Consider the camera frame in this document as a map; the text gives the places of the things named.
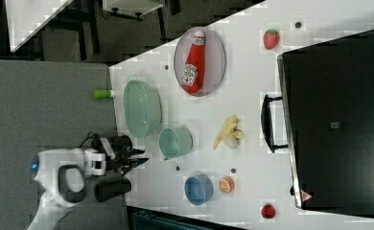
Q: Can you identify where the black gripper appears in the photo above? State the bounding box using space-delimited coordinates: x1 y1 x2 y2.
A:
106 135 148 176

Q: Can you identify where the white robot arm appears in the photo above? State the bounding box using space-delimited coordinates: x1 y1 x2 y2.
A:
28 132 148 230

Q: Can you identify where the green mug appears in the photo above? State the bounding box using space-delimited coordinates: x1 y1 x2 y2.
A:
158 127 193 159

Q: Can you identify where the peeled toy banana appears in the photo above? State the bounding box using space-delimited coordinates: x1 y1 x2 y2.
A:
213 115 245 150

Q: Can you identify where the black cylinder speaker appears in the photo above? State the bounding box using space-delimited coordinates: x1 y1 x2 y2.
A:
94 178 131 202

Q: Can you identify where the green perforated colander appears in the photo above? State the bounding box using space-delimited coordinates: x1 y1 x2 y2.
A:
123 80 162 138

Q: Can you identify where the green marker pen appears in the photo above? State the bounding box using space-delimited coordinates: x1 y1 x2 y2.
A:
93 89 115 100

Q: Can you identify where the blue bowl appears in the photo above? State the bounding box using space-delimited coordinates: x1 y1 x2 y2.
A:
184 173 214 206

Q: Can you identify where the orange slice toy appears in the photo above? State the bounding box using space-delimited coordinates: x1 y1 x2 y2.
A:
219 176 235 194

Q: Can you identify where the red ketchup bottle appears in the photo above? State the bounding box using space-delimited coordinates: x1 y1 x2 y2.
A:
182 31 205 94

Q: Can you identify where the grey round plate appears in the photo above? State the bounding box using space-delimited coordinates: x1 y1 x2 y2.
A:
174 27 225 97

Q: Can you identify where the red raspberry toy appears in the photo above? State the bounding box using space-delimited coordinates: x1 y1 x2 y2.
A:
261 204 276 219

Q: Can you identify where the white side table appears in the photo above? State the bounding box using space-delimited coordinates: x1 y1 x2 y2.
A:
5 0 74 53

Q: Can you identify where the red strawberry toy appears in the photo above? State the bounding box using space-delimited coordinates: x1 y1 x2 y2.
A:
263 30 280 50

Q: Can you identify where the black toaster oven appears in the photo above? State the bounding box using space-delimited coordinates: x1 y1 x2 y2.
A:
276 30 374 219

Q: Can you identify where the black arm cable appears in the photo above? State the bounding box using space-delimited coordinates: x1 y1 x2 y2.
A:
79 131 102 150

